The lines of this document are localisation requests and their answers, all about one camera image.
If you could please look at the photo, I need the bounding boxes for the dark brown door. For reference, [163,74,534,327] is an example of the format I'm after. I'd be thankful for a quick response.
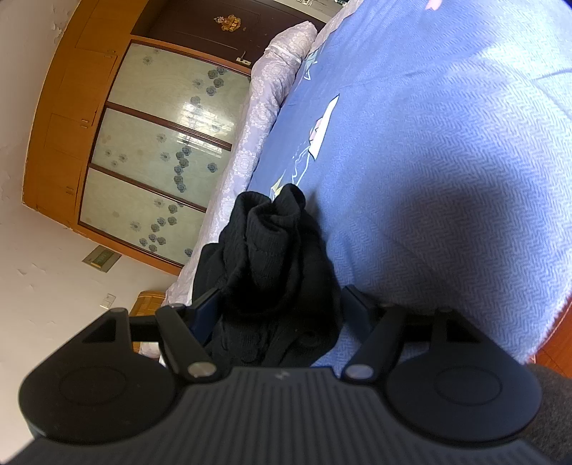
[131,0,331,74]

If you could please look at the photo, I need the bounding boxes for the gold door ornament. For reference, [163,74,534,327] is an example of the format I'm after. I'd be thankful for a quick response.
[213,13,245,33]

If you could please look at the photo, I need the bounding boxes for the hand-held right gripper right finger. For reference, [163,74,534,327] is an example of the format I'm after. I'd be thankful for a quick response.
[340,286,471,382]

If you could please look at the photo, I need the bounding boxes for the wooden wardrobe with glass doors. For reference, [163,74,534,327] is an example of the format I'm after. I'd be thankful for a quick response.
[22,0,253,275]

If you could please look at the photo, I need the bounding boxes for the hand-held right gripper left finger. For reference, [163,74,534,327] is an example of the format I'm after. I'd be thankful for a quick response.
[82,288,221,382]

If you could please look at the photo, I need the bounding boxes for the blue printed bed sheet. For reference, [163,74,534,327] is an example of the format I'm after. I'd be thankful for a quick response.
[248,0,572,365]

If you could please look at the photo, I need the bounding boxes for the green wall panel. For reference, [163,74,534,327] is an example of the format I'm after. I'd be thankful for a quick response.
[83,246,121,273]

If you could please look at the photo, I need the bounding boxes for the wooden nightstand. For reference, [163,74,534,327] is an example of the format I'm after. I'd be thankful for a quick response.
[132,290,174,358]

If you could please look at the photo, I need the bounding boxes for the black pants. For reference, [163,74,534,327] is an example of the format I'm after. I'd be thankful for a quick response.
[192,183,345,369]

